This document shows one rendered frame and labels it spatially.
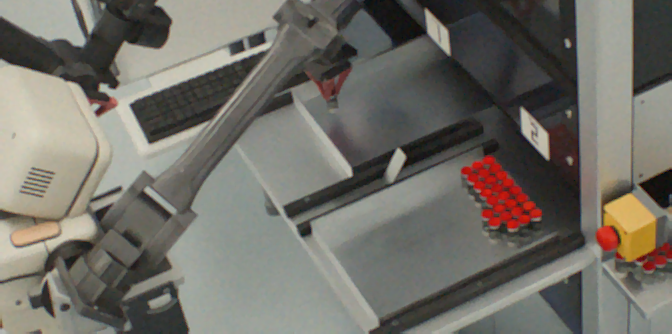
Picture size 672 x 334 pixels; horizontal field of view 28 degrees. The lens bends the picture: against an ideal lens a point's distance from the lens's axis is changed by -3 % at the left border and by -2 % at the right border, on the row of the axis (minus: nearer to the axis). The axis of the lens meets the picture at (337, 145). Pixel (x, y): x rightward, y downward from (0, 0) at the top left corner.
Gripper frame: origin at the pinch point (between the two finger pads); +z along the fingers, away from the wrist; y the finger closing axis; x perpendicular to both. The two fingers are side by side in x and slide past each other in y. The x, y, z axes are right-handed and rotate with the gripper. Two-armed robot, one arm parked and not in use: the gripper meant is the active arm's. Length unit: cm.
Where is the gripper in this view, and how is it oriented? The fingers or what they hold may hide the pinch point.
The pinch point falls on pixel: (330, 93)
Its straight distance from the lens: 256.1
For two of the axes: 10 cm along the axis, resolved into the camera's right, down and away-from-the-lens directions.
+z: 0.7, 7.4, 6.7
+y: 7.4, -4.9, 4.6
